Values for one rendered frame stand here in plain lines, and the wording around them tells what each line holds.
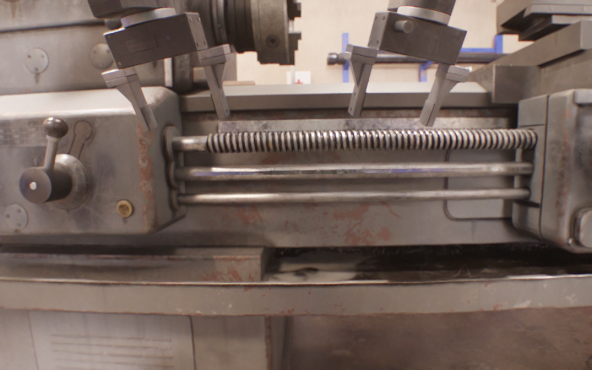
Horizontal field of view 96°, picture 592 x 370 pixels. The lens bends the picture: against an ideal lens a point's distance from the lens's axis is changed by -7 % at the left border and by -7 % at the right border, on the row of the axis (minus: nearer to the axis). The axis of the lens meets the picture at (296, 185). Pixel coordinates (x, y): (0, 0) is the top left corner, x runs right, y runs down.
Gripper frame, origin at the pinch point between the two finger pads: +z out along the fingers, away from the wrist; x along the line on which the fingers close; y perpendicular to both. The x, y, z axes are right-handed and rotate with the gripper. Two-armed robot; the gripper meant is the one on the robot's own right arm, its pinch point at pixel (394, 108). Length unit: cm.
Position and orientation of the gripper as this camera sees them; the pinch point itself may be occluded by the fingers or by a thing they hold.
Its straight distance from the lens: 51.5
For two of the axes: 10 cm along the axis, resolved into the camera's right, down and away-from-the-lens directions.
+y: 1.4, 4.9, -8.6
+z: -1.6, 8.7, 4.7
